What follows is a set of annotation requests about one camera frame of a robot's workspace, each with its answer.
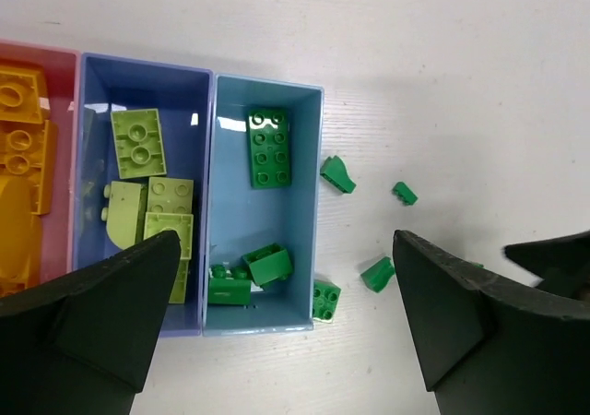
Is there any green wedge lego piece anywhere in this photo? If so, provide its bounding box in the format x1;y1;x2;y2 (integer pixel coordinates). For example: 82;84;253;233
320;156;356;194

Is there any green lego plate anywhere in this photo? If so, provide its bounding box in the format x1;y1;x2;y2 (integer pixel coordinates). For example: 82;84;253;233
247;107;291;189

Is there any orange round lego piece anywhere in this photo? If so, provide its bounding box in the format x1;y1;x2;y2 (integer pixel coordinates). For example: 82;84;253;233
1;62;51;125

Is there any lime green lego brick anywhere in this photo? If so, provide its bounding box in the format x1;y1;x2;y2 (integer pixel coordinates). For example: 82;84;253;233
143;212;194;260

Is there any tiny green lego piece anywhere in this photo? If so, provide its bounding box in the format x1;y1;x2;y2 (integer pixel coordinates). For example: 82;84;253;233
392;182;419;206

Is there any green two-by-two lego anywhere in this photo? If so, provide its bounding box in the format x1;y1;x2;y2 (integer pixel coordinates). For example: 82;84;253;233
313;280;341;323

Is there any pale green lego piece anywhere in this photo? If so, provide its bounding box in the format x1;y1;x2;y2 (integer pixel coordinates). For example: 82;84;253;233
147;177;194;214

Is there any yellow rectangular lego brick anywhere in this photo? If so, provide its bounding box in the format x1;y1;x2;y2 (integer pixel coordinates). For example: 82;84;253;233
1;120;58;215

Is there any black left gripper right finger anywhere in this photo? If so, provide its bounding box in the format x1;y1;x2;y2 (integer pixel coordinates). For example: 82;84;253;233
393;230;589;414

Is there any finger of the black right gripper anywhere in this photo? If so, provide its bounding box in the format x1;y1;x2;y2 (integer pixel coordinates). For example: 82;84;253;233
503;231;589;303

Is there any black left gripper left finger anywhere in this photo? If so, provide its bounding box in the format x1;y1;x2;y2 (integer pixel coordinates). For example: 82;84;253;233
1;231;180;414

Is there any small green arch lego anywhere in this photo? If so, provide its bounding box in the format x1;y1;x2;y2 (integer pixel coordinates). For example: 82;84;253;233
360;256;395;293

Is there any pale green lego block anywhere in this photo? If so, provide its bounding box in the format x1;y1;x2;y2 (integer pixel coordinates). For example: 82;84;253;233
111;108;167;180

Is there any small green lego brick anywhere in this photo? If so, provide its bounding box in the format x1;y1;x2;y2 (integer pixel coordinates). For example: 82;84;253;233
242;243;293;287

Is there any pale green sloped lego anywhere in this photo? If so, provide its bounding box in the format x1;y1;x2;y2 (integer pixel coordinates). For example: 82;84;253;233
169;260;190;304

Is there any pink plastic bin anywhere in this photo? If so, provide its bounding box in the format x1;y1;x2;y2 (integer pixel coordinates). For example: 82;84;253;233
1;41;80;285

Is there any yellow curved lego brick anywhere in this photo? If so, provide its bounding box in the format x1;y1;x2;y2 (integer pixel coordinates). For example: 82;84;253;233
1;175;42;298

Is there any lime sloped lego piece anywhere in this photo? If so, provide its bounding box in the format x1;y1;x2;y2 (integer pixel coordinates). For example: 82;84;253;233
100;181;148;250

